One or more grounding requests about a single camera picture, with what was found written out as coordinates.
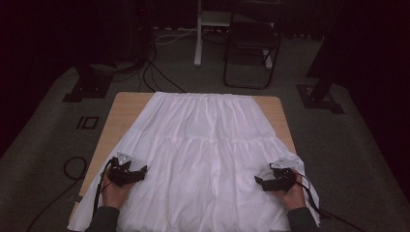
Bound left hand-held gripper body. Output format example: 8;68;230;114
107;151;137;189

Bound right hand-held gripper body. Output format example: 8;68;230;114
270;157;298;193

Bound white skirt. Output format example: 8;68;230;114
67;91;321;232

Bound person's right hand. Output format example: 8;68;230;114
274;179;307;213

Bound person's left hand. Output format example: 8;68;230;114
102;173;135;211

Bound black stand base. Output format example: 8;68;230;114
62;62;114;103
296;73;345;114

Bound dark equipment rack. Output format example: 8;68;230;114
127;0;157;64

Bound black folding chair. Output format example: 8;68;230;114
222;20;282;91

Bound left hand-held gripper black cable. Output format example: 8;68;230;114
92;157;118;218

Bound looped black floor cable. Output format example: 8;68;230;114
25;156;89;232

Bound black floor cables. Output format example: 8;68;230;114
137;57;188;95

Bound white desk frame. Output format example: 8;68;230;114
193;0;275;71

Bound white floor cable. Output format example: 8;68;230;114
154;28;198;46

